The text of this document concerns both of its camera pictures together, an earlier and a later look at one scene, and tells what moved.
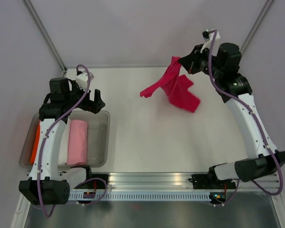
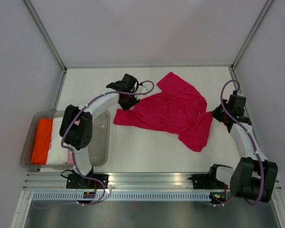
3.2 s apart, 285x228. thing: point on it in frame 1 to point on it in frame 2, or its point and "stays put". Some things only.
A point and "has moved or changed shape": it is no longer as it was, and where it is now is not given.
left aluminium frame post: [36, 20] stays put
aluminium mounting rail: [148, 181] stays put
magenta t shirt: [176, 87] has moved or changed shape
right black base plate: [210, 181] stays put
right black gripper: [190, 61] to [215, 113]
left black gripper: [94, 106] to [126, 107]
